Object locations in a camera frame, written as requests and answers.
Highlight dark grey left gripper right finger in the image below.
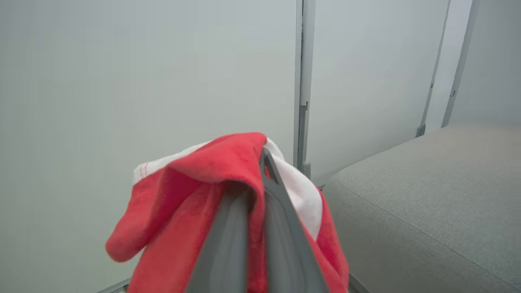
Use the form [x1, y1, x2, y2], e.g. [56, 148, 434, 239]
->
[260, 147, 330, 293]

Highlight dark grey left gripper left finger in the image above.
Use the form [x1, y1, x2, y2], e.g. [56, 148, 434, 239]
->
[185, 190, 252, 293]

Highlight red and white garment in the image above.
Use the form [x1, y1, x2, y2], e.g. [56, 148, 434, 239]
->
[105, 132, 350, 293]

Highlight grey fabric sofa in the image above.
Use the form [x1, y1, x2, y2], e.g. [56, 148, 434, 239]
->
[324, 122, 521, 293]

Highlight wide white partition panel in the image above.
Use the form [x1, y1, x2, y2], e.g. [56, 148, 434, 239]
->
[0, 0, 305, 293]

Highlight white partition panel grey frame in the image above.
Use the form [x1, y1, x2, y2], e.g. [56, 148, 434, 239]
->
[442, 0, 521, 127]
[303, 0, 451, 188]

